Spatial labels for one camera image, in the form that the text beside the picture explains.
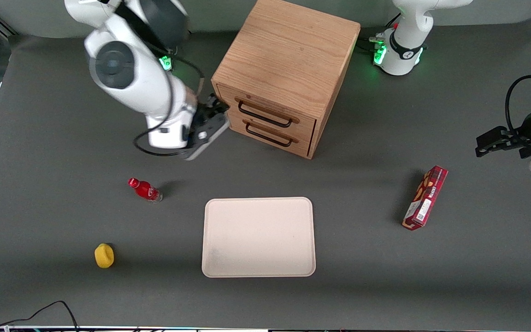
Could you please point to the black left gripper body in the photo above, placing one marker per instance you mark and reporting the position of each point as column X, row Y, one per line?
column 525, row 132

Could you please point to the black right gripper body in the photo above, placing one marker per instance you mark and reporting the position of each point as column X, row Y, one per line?
column 207, row 110

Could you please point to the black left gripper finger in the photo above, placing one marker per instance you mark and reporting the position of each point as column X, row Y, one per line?
column 489, row 137
column 483, row 151

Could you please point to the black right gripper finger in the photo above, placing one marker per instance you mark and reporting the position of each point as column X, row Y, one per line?
column 213, row 100
column 223, row 109

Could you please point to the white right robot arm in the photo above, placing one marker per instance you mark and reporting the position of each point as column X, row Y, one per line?
column 132, row 87

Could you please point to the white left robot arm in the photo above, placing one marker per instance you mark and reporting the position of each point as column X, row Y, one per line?
column 404, row 55

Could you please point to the wooden drawer cabinet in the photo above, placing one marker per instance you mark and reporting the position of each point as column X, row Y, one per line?
column 288, row 50

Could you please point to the red snack box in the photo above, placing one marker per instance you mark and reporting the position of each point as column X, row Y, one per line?
column 426, row 198

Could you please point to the red plastic bottle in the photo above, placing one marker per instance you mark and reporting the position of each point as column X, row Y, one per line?
column 144, row 189

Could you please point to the beige rectangular tray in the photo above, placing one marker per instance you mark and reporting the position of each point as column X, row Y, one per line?
column 258, row 237

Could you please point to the yellow round sponge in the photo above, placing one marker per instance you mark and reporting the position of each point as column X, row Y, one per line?
column 104, row 256

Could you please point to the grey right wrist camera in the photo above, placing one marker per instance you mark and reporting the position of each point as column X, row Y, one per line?
column 211, row 138

